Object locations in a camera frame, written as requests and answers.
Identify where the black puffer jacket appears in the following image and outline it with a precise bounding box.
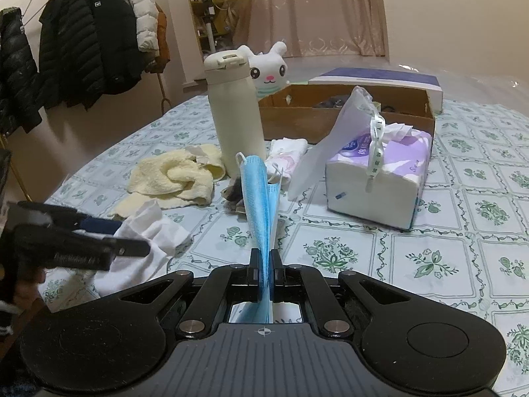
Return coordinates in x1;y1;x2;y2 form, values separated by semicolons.
39;0;106;110
0;7;42;133

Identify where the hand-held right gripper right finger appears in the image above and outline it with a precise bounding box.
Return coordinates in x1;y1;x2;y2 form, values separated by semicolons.
268;248;414;337

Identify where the blue patterned flat box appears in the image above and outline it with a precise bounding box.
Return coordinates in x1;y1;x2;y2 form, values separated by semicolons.
308;67;443;114

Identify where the beige curtain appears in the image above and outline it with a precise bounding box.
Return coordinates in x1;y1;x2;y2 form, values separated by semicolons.
233;0;389;59

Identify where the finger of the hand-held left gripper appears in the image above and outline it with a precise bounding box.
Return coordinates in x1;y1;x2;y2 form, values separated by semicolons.
16;226;151;258
6;201;122;236

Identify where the pale yellow towel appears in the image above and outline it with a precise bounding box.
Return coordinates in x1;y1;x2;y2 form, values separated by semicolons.
108;144;224;218

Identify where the dark purple scrunchie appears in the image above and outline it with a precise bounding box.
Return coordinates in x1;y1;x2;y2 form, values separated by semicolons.
223;176;249;216

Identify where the brown jacket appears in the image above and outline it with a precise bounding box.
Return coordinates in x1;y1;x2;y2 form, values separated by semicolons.
144;2;171;74

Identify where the standing fan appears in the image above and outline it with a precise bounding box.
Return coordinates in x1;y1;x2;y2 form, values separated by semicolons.
209;0;259;52

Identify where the white cloth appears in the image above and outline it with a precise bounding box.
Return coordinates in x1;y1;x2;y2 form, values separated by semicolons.
93;199;193;298

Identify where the cream thermos bottle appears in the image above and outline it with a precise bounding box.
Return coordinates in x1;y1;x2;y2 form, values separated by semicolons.
204;50;267;178

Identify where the white plush bunny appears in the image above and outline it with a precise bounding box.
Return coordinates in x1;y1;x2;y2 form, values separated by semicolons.
237;40;290;100

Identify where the bookshelf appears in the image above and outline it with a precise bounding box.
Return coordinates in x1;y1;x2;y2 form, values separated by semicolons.
182;0;236;61

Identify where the white puffer jacket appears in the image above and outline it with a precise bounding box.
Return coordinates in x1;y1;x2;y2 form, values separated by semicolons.
113;0;160;52

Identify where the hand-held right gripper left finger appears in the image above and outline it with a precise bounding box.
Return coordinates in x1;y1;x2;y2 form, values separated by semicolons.
120;248;265;337

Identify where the tissue pack in plastic wrap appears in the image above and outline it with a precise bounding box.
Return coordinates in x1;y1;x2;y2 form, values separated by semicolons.
287;86;434;231

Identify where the dark grey cloth mask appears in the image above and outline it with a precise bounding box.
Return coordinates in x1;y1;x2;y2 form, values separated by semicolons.
316;95;397;113

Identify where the metal clothes rack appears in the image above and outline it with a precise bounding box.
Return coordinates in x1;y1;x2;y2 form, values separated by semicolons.
0;0;172;199

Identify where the clear plastic sheet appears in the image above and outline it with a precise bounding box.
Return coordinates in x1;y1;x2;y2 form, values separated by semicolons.
285;56;529;106

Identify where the brown cardboard box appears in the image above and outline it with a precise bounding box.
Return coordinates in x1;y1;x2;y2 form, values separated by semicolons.
257;84;436;145

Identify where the pink and white handkerchief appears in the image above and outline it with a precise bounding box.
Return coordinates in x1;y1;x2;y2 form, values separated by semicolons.
264;136;310;185

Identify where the blue face mask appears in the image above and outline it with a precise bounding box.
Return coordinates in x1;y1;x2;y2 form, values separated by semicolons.
235;152;284;324

